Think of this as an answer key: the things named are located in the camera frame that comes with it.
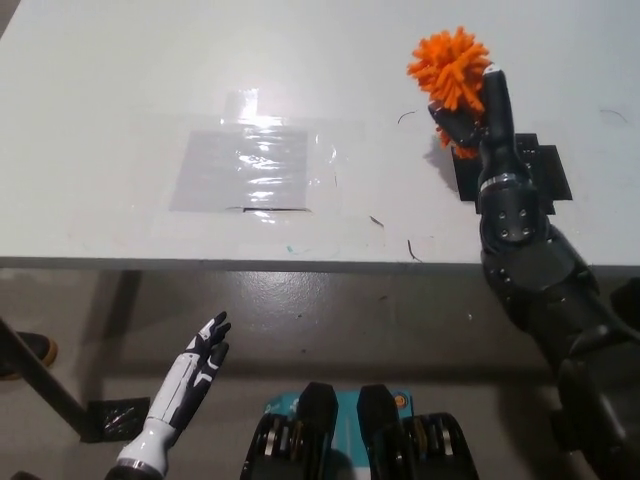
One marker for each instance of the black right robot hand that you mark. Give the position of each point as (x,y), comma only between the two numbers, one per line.
(500,150)

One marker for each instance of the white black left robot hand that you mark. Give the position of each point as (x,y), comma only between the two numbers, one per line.
(177,390)

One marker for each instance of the orange microfibre duster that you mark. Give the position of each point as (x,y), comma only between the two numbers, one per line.
(450,70)

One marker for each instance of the black tape patch on desk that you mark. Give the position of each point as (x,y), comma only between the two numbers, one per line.
(547,170)

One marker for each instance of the black metal desk leg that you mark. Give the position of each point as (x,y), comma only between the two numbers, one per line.
(45,380)

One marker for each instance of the black floor tape patch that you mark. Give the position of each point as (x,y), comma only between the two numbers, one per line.
(120,417)

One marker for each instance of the black shoe with tan sole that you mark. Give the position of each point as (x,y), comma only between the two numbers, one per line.
(35,347)

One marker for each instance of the grey rectangular sheet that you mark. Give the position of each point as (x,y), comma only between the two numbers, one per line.
(215,175)

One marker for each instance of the clear plastic film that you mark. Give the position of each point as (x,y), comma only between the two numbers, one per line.
(242,102)

